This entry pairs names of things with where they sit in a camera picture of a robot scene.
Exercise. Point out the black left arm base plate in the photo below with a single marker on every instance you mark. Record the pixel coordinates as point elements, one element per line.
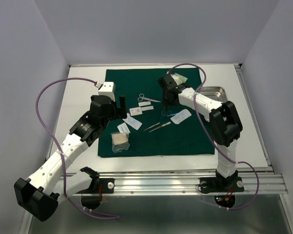
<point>107,185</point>

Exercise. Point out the white paper strip lower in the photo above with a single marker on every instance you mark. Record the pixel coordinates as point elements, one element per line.
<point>146,108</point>

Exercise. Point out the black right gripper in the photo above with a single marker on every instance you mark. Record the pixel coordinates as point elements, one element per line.
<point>166,102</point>

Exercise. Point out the white paper strip upper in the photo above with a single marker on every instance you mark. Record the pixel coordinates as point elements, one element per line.
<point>145,103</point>

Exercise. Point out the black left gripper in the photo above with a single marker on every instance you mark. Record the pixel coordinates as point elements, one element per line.
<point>117,114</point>

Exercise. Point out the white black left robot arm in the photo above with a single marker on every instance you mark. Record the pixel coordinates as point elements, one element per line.
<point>42,192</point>

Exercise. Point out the green printed gauze packet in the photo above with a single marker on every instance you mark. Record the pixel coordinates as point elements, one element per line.
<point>179,79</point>

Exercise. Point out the green surgical drape cloth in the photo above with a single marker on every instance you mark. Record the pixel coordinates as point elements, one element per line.
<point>186,138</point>

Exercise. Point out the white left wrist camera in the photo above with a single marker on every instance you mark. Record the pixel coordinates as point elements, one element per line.
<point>107,89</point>

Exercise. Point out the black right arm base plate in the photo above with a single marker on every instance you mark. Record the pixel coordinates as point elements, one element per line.
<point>216,185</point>

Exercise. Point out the clear bag beige gauze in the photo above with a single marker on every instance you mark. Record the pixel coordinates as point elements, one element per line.
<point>120,142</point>

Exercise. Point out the small suture needle packet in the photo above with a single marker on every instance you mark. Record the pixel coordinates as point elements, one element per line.
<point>135,111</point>

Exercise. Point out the white blue pouch right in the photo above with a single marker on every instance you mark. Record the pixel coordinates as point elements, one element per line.
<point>180,116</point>

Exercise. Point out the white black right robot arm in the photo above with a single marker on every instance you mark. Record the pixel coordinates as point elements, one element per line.
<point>225,129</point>

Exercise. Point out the white paper strip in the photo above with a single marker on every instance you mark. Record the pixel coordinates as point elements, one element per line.
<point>145,103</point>
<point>146,108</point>

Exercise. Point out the aluminium front rail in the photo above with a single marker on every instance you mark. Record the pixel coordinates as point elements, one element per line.
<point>180,183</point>

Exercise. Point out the small white blue packet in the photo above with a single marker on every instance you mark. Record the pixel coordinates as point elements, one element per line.
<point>123,128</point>

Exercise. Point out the long white blue pouch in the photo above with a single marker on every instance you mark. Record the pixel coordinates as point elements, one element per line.
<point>135,124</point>

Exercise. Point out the stainless steel instrument tray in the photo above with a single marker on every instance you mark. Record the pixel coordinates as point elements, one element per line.
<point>216,93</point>

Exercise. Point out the steel scalpel handle long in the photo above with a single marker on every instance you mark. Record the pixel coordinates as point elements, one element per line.
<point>161,126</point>

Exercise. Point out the curved steel scissors upper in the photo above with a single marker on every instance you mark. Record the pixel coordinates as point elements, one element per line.
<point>143,98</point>

